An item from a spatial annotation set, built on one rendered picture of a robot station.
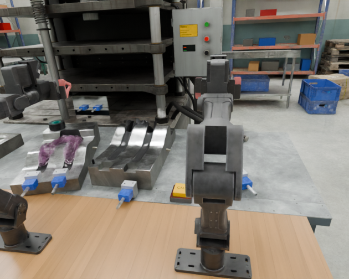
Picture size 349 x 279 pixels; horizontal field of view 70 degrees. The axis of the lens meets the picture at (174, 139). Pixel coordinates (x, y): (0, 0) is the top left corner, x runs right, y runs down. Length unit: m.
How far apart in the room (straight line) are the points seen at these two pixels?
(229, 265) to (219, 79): 0.48
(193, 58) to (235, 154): 1.31
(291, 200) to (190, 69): 1.04
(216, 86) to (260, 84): 3.96
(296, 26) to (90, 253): 7.17
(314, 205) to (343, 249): 1.11
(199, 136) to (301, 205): 0.66
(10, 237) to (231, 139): 0.72
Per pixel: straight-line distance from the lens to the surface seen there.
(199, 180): 0.41
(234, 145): 0.40
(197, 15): 1.65
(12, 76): 0.88
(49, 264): 0.86
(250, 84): 4.59
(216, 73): 0.65
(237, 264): 0.76
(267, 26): 7.44
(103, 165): 1.09
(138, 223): 0.88
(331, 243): 2.11
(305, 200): 1.03
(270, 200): 0.98
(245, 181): 0.99
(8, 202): 0.86
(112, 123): 1.79
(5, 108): 0.82
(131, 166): 1.03
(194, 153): 0.40
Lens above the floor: 1.39
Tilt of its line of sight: 25 degrees down
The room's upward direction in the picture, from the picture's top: 3 degrees counter-clockwise
